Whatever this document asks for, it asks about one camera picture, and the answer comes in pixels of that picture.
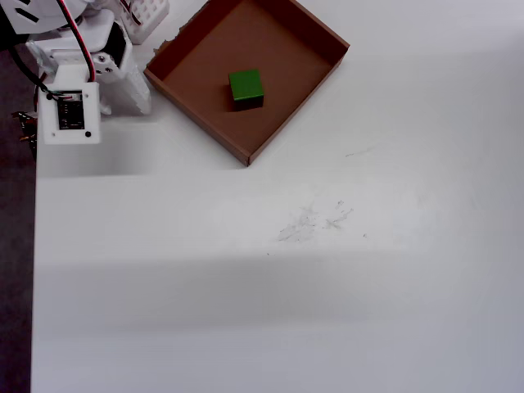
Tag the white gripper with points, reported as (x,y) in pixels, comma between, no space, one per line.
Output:
(107,66)

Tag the green cube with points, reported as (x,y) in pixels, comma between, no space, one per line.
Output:
(245,84)

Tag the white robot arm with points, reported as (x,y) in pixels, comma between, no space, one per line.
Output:
(45,16)

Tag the brown cardboard box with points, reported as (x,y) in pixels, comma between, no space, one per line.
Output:
(204,82)

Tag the small brown connector board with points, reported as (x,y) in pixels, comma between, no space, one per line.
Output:
(28,125)

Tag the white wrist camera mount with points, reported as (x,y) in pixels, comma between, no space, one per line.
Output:
(69,135)

